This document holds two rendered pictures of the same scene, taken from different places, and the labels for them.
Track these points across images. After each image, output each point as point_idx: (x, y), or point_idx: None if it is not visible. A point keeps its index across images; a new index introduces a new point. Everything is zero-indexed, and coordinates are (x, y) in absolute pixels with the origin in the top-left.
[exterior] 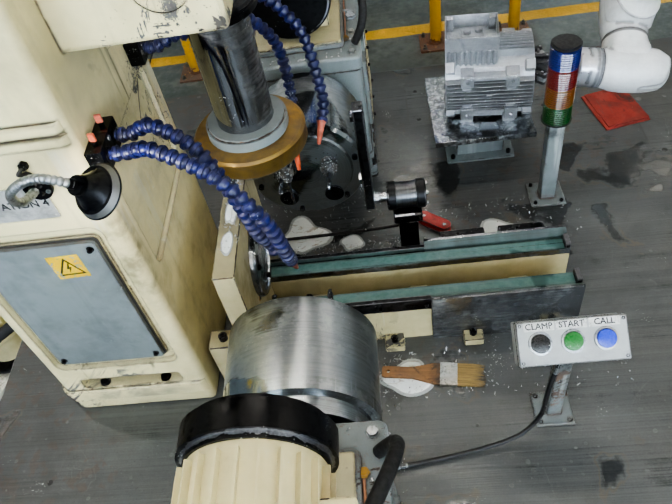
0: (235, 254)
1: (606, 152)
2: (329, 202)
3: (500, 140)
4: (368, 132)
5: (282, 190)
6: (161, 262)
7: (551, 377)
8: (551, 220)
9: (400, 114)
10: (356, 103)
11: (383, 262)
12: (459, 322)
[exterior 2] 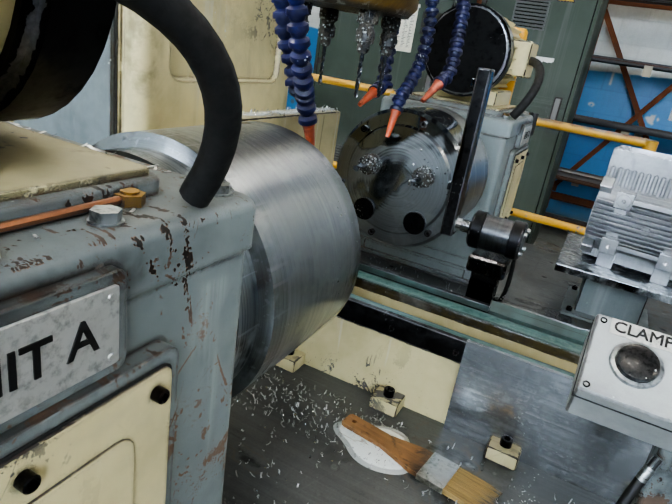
0: (255, 118)
1: None
2: (403, 237)
3: (639, 294)
4: None
5: (360, 195)
6: (173, 81)
7: (629, 486)
8: None
9: (525, 267)
10: (487, 68)
11: (427, 298)
12: (491, 413)
